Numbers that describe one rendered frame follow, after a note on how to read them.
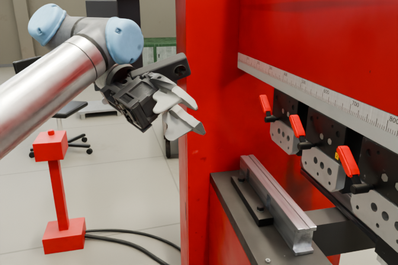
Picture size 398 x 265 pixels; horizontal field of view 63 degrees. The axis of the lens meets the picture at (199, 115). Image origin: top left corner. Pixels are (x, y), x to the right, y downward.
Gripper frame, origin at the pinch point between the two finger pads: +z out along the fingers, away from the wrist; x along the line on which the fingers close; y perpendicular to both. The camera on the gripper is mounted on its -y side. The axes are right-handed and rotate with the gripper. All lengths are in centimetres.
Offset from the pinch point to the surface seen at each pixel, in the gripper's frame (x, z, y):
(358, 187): -18.1, 23.5, -13.2
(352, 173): -17.7, 21.3, -15.0
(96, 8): -17, -86, -26
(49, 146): -97, -136, 21
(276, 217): -65, 2, -15
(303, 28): -10.6, -5.9, -41.4
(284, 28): -15.6, -14.0, -45.0
